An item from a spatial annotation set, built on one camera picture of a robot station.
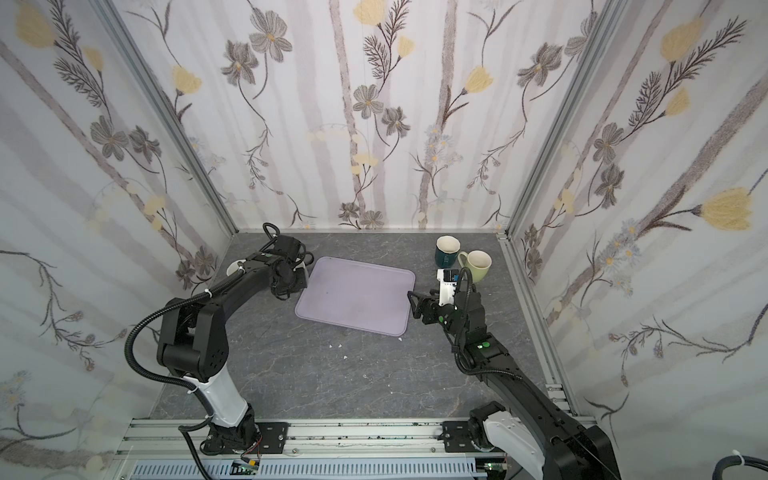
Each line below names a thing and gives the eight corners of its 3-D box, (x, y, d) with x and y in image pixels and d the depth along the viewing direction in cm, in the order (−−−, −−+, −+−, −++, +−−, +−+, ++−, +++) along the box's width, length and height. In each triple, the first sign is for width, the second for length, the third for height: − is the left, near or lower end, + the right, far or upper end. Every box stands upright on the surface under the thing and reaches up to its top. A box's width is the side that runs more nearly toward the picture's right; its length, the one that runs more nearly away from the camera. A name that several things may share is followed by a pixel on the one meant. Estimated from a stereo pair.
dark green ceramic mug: (435, 275, 109) (439, 256, 101) (433, 254, 116) (436, 235, 107) (457, 275, 109) (463, 257, 101) (453, 254, 116) (458, 235, 107)
